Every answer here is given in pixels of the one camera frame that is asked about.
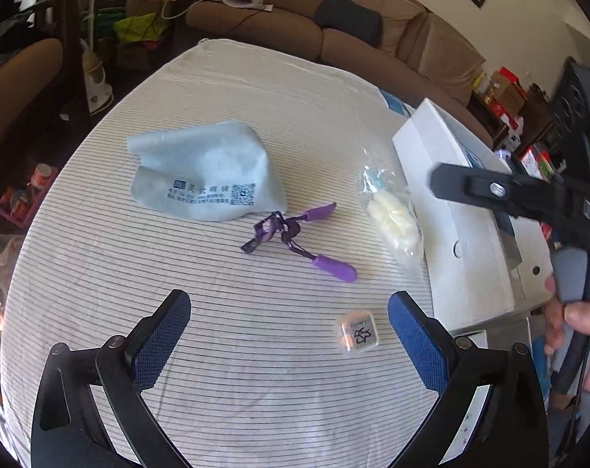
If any clear bag of cotton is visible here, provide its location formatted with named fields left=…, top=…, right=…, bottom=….
left=357, top=162, right=424, bottom=271

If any small clear plastic case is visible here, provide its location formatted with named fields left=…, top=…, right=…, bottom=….
left=336, top=310, right=380, bottom=355

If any purple eyelash curler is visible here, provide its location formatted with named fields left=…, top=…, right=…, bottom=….
left=240, top=200, right=360, bottom=284

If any light blue lens cloth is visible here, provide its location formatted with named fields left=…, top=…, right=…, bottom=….
left=127, top=121, right=288, bottom=222

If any right bare hand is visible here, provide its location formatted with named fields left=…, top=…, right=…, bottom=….
left=544, top=277, right=590, bottom=392

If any white cardboard storage box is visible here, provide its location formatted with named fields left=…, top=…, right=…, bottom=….
left=392, top=99, right=552, bottom=332

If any blue oral-b box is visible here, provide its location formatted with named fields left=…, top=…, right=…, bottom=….
left=380, top=90, right=412, bottom=119

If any pink basket with bottles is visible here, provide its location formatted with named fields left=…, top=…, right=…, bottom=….
left=0, top=163, right=59, bottom=229

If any white striped tablecloth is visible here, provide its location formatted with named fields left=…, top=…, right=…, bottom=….
left=1, top=40, right=436, bottom=467

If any dark blue cushion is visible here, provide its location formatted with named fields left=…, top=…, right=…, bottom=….
left=314, top=0, right=383, bottom=48

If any brown sofa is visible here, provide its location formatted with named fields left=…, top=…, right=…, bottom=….
left=184, top=0, right=493, bottom=146

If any white iron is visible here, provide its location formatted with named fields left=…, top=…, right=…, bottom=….
left=80, top=0, right=113, bottom=115

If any brown wooden chair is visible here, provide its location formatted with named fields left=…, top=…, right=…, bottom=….
left=0, top=0, right=88, bottom=169

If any yellow green bag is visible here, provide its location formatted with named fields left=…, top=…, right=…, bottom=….
left=113, top=13, right=168, bottom=44

